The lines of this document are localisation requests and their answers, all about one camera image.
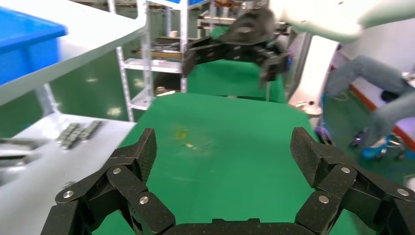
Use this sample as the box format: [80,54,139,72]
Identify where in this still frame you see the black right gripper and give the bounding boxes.
[181,9,290,88]

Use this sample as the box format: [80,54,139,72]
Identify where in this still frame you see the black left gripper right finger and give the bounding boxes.
[290,127,415,235]

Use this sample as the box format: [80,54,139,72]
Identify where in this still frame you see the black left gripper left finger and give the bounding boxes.
[40,128,177,235]

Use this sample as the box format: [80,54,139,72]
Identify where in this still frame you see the green covered table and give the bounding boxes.
[187,25,288,104]

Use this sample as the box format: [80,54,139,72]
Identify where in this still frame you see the blue shoe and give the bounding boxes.
[361,138,392,160]

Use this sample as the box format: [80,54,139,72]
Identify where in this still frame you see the right grey connector strips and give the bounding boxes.
[79,120,104,140]

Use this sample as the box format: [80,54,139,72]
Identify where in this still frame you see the white robot torso column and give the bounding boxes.
[288,34,340,111]

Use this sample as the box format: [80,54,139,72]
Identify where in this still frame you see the white metal storage rack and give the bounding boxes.
[107,0,215,122]

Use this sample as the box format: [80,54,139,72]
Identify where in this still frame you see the green cloth mat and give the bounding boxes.
[92,92,364,235]

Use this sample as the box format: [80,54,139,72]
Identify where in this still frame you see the white low table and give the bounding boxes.
[0,112,137,235]

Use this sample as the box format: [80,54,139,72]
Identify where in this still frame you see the perforated steel shelf brace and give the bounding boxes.
[115,45,135,123]

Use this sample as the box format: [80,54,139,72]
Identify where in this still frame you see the person in blue jeans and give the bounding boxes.
[324,55,415,150]

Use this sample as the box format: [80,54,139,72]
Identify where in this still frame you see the white metal shelf board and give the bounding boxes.
[0,0,146,107]

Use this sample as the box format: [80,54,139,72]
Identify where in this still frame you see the blue plastic tray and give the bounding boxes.
[0,6,68,87]

